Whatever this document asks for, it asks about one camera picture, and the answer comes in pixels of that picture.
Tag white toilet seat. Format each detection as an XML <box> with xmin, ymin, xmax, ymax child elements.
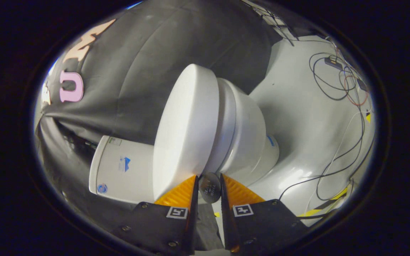
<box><xmin>203</xmin><ymin>78</ymin><xmax>237</xmax><ymax>175</ymax></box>

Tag black floor cables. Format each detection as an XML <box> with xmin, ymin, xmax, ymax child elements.
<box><xmin>280</xmin><ymin>36</ymin><xmax>374</xmax><ymax>218</ymax></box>

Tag yellow black floor tape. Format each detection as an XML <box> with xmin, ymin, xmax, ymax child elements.
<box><xmin>298</xmin><ymin>185</ymin><xmax>349</xmax><ymax>217</ymax></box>

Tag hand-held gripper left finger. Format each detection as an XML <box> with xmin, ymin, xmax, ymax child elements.
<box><xmin>111</xmin><ymin>174</ymin><xmax>199</xmax><ymax>256</ymax></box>

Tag red cable loop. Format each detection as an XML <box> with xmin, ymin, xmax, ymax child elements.
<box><xmin>344</xmin><ymin>75</ymin><xmax>368</xmax><ymax>106</ymax></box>

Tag white ceramic toilet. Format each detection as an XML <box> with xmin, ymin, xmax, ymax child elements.
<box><xmin>89</xmin><ymin>78</ymin><xmax>280</xmax><ymax>205</ymax></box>

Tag black backdrop cloth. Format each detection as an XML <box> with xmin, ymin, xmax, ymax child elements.
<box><xmin>34</xmin><ymin>0</ymin><xmax>284</xmax><ymax>228</ymax></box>

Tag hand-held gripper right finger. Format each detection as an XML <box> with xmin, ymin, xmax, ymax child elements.
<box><xmin>220</xmin><ymin>174</ymin><xmax>310</xmax><ymax>254</ymax></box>

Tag small black adapter box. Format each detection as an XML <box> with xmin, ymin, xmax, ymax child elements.
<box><xmin>324</xmin><ymin>57</ymin><xmax>342</xmax><ymax>70</ymax></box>

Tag round dark lid lifter tab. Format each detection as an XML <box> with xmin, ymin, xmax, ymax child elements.
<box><xmin>199</xmin><ymin>172</ymin><xmax>221</xmax><ymax>204</ymax></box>

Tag white toilet tank lid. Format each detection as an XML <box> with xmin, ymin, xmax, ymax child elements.
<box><xmin>89</xmin><ymin>135</ymin><xmax>111</xmax><ymax>195</ymax></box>

